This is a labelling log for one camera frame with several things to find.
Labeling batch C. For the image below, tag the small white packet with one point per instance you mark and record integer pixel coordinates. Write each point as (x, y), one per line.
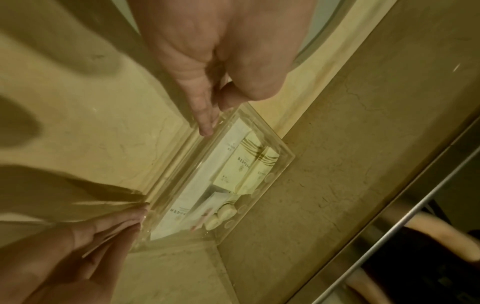
(219, 202)

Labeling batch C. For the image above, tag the person's left hand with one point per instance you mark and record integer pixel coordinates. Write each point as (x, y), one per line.
(225, 35)

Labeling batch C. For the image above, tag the long white packet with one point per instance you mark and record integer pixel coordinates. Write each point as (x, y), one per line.
(195, 190)

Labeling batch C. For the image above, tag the wall mirror with metal frame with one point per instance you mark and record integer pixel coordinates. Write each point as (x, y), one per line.
(431, 252)

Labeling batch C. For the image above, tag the cream box with gold stripes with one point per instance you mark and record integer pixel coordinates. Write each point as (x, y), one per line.
(262, 172)
(232, 163)

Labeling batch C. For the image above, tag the white sink basin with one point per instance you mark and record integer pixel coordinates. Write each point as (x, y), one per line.
(326, 26)

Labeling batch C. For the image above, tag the round white soap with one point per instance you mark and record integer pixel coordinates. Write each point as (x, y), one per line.
(212, 222)
(227, 211)

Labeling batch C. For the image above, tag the person's right hand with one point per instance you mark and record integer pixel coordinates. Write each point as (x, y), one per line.
(56, 261)

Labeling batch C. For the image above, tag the clear acrylic tray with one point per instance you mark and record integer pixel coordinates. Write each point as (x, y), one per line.
(258, 178)

